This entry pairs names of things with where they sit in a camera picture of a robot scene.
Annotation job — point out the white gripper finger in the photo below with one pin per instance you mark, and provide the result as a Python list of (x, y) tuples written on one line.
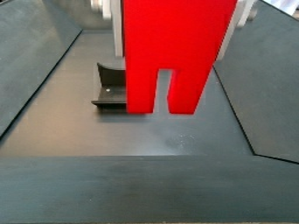
[(244, 13), (112, 12)]

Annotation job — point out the dark grey arch block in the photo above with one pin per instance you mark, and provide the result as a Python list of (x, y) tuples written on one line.
[(112, 92)]

